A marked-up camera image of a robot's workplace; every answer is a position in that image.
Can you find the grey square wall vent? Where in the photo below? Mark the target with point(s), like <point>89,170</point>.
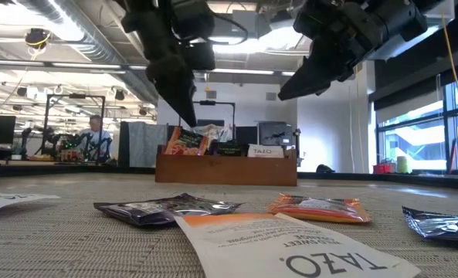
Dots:
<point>211,95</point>
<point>271,96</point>

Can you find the black framed window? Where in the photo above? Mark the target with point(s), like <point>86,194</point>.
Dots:
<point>414,143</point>

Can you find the wooden tea organizer box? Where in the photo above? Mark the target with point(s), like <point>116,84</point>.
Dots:
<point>224,171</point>

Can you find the white Tazo tea packet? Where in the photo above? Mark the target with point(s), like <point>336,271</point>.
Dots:
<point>4,202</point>
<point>271,251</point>
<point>265,151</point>

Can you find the black camera gantry frame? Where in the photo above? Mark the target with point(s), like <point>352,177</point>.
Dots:
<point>74,95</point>
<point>221,103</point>

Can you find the grey woven placemat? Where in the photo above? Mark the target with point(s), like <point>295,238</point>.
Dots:
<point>58,247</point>

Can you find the silver foil sheet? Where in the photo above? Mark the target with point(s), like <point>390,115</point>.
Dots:
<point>217,133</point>

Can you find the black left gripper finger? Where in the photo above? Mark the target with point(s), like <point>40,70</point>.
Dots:
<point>174,89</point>

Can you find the black blackcurrant tea packet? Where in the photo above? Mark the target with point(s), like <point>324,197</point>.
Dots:
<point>230,150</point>
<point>155,210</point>
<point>441,228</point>

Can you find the long tube light strip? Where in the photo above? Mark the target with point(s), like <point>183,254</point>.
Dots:
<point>85,65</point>

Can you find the grey screen cart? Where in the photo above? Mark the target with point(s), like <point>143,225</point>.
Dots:
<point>275,135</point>

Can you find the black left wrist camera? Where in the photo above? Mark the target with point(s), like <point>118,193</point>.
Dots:
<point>201,56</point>

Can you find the green yellow roll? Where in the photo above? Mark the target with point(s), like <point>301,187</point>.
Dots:
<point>402,165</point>

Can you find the black aluminium table frame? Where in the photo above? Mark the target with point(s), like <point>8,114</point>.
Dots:
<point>406,178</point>

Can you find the red plastic bin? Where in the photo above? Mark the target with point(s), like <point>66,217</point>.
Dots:
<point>382,169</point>

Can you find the person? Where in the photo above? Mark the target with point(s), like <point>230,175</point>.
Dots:
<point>95,135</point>

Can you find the black partition panel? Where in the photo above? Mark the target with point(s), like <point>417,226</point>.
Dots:
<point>246,135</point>
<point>124,143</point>

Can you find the grey fabric partition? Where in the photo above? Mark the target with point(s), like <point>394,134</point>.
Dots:
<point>147,143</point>

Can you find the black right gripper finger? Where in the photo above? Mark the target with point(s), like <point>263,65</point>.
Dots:
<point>313,77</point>

